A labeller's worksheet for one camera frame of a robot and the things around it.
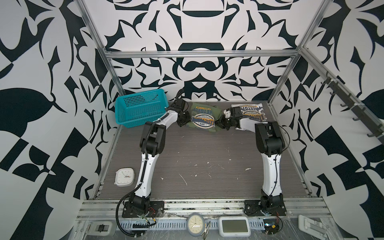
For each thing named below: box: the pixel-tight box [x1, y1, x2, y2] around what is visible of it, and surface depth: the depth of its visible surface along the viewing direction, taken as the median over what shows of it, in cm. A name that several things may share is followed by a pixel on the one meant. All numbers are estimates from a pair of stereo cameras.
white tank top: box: [231, 103, 268, 122], surface depth 114 cm
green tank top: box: [186, 102, 223, 132], surface depth 110 cm
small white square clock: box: [114, 167, 135, 187], surface depth 83 cm
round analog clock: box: [186, 212, 205, 237], surface depth 69 cm
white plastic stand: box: [298, 214, 327, 240], surface depth 70 cm
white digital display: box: [218, 216, 251, 237], surface depth 68 cm
